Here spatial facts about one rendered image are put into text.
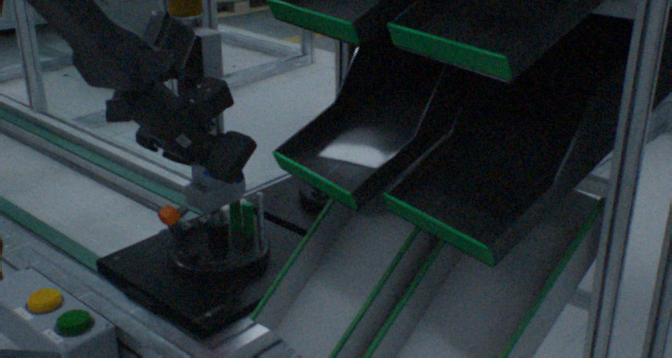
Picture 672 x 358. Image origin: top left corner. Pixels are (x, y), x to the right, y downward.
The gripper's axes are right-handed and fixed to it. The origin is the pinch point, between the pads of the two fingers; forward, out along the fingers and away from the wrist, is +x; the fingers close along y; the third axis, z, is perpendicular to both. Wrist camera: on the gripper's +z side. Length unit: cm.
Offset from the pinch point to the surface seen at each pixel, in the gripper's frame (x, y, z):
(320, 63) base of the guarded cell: 86, 80, 62
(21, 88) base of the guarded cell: 40, 122, 9
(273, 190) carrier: 23.2, 10.0, 5.2
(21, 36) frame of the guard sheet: 8, 76, 11
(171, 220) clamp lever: -1.7, -0.9, -9.7
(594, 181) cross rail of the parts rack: -7, -50, 10
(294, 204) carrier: 22.4, 3.8, 4.2
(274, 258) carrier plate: 13.5, -5.9, -6.1
